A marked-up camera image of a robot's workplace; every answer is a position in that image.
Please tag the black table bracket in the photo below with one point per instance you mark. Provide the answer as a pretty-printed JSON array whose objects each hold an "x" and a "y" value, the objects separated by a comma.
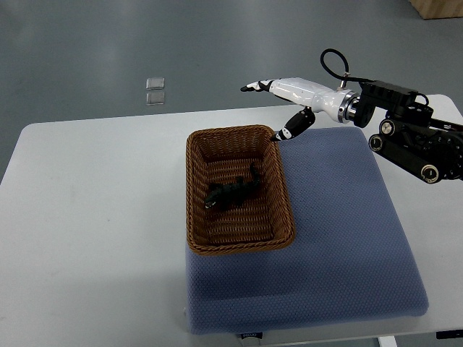
[{"x": 449, "y": 334}]

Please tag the brown wicker basket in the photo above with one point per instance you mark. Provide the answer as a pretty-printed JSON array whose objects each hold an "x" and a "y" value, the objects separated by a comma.
[{"x": 265, "y": 220}]

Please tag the upper floor plate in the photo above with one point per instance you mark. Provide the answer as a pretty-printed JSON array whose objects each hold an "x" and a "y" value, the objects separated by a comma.
[{"x": 155, "y": 83}]

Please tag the dark toy crocodile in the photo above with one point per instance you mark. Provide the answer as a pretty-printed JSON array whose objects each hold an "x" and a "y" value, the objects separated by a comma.
[{"x": 235, "y": 193}]

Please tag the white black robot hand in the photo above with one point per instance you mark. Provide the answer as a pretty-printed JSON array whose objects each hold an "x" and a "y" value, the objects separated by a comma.
[{"x": 339, "y": 104}]

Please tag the blue foam cushion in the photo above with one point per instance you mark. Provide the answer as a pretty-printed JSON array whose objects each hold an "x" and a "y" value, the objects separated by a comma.
[{"x": 350, "y": 259}]

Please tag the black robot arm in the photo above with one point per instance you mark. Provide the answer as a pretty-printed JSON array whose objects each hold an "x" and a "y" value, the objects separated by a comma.
[{"x": 409, "y": 137}]

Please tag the wooden box corner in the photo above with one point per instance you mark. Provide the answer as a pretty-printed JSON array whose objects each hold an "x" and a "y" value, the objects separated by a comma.
[{"x": 438, "y": 9}]

